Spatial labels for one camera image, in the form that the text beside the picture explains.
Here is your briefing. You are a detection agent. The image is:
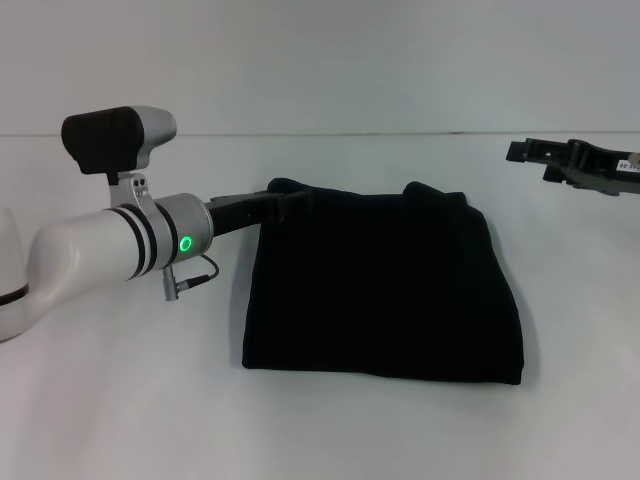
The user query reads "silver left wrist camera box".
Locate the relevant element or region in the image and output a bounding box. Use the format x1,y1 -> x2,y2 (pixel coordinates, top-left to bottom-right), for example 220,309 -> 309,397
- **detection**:
61,104 -> 178,206

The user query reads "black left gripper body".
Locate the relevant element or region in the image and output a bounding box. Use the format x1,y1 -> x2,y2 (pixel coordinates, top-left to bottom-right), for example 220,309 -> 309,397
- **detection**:
205,189 -> 281,237

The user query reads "black shirt with FREE print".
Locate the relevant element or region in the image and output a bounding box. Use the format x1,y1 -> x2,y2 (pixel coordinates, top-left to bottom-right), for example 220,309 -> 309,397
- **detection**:
241,176 -> 524,388

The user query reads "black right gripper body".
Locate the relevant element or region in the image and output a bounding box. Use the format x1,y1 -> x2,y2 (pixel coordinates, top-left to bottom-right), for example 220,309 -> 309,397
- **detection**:
542,138 -> 640,198

